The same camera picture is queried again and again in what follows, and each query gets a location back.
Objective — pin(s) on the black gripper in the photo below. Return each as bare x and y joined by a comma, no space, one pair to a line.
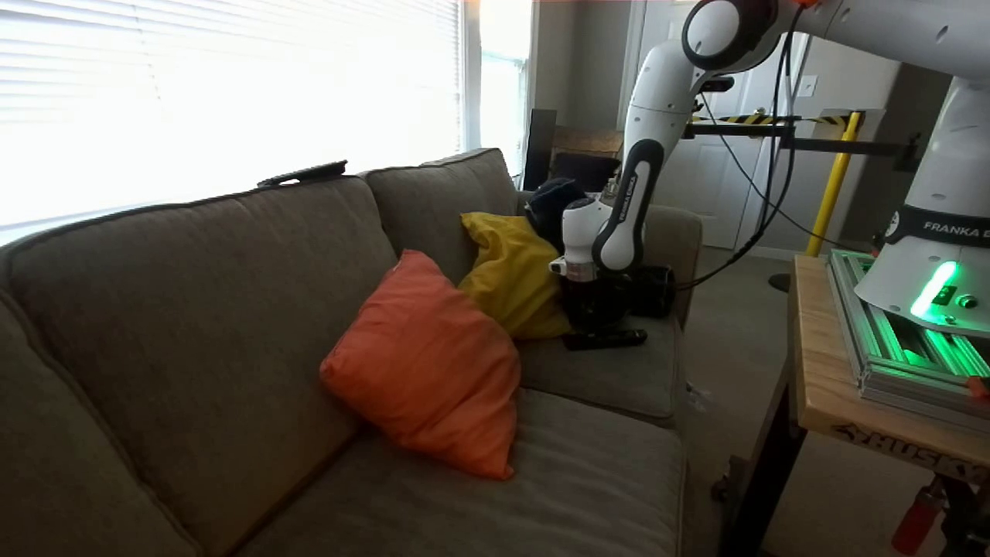
590,295

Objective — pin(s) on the dark navy sausage pillow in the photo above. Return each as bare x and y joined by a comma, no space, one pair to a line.
552,204

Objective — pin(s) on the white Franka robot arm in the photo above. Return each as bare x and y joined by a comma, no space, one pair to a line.
661,104

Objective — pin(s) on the yellow pillow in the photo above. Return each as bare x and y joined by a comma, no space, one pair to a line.
512,274

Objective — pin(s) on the orange square pillow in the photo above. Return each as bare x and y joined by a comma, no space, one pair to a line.
435,373

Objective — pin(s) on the black remote control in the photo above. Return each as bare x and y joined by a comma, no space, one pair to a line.
621,338

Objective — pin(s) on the black cylinder speaker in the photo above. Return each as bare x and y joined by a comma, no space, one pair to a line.
649,291

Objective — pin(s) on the tall black speaker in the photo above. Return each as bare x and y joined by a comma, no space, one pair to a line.
537,151

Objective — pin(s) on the white door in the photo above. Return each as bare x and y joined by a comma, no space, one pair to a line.
736,205

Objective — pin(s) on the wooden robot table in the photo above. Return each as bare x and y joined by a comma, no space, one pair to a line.
824,383

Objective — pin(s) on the green-lit electronic device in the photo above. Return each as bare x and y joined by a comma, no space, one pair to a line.
908,358

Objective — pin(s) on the flat black device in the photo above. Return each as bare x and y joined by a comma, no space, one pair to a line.
303,173

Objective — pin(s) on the red clamp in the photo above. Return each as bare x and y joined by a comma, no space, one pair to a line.
918,520

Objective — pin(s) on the grey fabric sofa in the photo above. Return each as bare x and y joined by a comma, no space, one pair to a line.
205,310

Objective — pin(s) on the white window blinds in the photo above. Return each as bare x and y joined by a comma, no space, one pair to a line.
205,95

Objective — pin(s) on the yellow black camera stand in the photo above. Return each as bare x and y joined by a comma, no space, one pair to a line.
824,186

